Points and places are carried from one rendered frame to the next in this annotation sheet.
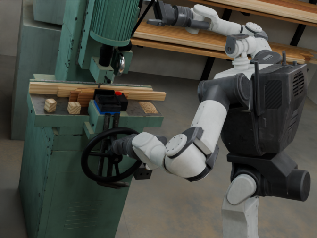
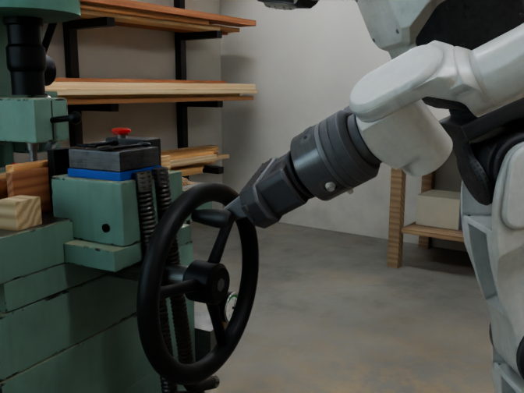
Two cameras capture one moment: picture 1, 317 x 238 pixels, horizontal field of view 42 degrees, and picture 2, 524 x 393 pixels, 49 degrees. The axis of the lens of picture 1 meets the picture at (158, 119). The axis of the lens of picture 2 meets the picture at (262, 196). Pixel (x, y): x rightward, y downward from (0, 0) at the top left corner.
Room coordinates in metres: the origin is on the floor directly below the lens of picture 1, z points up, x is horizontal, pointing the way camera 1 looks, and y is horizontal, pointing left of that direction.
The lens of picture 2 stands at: (0.71, 0.46, 1.08)
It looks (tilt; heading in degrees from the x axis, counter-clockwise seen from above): 11 degrees down; 330
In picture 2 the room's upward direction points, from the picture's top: straight up
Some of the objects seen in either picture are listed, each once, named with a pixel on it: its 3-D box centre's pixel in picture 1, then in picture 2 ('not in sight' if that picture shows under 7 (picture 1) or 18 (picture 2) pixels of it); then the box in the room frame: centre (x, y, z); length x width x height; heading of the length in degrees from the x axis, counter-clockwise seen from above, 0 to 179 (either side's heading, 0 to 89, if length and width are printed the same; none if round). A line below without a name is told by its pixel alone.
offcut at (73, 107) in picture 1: (74, 107); (19, 212); (1.53, 0.36, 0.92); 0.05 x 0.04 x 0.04; 128
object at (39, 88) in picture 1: (94, 90); not in sight; (1.74, 0.33, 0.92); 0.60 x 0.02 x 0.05; 122
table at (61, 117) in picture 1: (99, 114); (79, 224); (1.63, 0.26, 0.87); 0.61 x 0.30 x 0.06; 122
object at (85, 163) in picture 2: (112, 102); (121, 154); (1.56, 0.21, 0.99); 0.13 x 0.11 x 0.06; 122
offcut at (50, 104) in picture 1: (50, 105); not in sight; (1.49, 0.45, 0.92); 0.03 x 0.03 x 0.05; 55
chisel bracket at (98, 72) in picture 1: (101, 71); (23, 123); (1.74, 0.32, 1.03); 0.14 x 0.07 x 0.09; 32
